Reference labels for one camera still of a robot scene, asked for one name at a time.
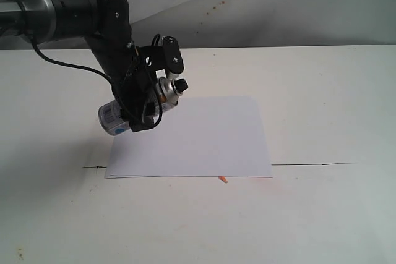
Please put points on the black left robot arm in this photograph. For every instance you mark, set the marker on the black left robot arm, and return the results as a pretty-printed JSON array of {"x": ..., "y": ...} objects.
[{"x": 101, "y": 23}]

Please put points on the white paper sheet stack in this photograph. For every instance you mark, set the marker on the white paper sheet stack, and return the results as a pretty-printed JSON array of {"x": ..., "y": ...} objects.
[{"x": 203, "y": 137}]

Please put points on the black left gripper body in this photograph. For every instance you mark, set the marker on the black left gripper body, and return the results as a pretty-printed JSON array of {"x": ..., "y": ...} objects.
[{"x": 134, "y": 73}]

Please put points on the white spray paint can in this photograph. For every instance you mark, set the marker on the white spray paint can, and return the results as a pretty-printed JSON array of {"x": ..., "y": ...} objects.
[{"x": 167, "y": 92}]

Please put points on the white backdrop sheet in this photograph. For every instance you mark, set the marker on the white backdrop sheet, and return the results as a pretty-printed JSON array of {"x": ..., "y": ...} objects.
[{"x": 245, "y": 23}]

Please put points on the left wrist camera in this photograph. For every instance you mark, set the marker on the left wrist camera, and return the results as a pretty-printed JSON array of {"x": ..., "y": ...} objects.
[{"x": 174, "y": 63}]

